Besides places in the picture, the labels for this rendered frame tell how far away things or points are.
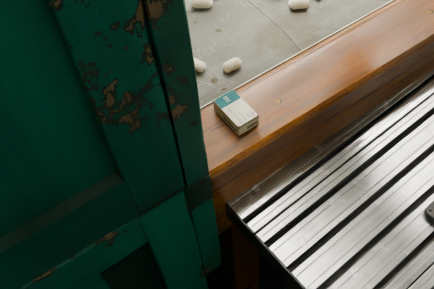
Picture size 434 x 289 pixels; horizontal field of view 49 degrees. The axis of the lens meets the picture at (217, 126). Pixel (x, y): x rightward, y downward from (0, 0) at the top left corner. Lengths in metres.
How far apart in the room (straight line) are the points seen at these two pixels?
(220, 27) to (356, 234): 0.41
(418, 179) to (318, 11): 0.33
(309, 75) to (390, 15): 0.19
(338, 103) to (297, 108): 0.07
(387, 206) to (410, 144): 0.12
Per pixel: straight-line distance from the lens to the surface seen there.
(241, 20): 0.85
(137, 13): 0.34
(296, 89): 0.70
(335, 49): 0.77
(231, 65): 0.75
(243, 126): 0.64
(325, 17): 0.86
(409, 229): 0.72
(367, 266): 0.68
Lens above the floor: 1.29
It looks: 52 degrees down
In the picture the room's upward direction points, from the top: 6 degrees counter-clockwise
